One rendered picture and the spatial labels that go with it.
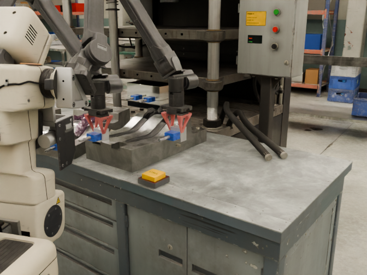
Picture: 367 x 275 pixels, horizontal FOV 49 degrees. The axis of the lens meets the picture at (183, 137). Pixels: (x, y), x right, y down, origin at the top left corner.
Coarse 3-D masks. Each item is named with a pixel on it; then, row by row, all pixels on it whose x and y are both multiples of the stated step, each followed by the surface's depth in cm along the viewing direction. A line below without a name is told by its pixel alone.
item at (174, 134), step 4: (176, 124) 154; (172, 128) 151; (176, 128) 149; (168, 132) 148; (172, 132) 148; (176, 132) 148; (180, 132) 149; (184, 132) 150; (164, 136) 145; (168, 136) 146; (172, 136) 146; (176, 136) 148; (180, 136) 149; (184, 136) 151; (160, 140) 143; (172, 140) 147; (176, 140) 151; (180, 140) 150; (184, 140) 151
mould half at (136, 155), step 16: (144, 112) 185; (128, 128) 176; (144, 128) 173; (192, 128) 186; (112, 144) 154; (128, 144) 154; (144, 144) 154; (160, 144) 160; (192, 144) 179; (96, 160) 161; (112, 160) 155; (128, 160) 149; (144, 160) 154
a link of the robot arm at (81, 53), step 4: (84, 48) 121; (80, 52) 118; (84, 52) 119; (80, 56) 117; (84, 56) 118; (88, 60) 119; (92, 64) 119; (92, 68) 122; (96, 68) 122; (104, 68) 122; (92, 72) 124; (96, 72) 124
